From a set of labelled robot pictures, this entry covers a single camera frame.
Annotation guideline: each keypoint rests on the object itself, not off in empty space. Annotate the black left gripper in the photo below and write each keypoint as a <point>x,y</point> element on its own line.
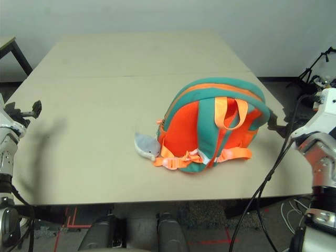
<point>14,113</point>

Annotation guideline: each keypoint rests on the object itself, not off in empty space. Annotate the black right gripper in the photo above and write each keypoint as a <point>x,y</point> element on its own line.
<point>284,128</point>

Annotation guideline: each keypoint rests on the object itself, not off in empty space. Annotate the orange and teal backpack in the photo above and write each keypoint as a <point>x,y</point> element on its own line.
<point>210,126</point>

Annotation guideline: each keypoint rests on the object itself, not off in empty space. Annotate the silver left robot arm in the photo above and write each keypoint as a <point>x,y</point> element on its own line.
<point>8,147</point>

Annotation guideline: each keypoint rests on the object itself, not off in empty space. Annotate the black tripod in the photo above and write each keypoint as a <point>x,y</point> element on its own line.
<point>313,67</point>

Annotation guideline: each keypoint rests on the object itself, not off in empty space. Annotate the grey robot left leg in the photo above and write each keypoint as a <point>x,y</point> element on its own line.
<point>99,233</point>

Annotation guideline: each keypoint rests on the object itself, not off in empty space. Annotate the grey robot leg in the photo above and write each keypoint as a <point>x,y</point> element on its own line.
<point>170,233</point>
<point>99,233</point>

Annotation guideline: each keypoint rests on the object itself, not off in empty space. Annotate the grey robot right leg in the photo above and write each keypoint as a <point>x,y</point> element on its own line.
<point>170,233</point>

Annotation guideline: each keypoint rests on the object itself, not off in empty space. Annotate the beige side table black frame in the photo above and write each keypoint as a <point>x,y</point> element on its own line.
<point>22,60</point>

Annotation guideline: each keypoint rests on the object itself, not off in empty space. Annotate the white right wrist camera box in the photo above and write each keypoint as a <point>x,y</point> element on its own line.
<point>329,110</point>

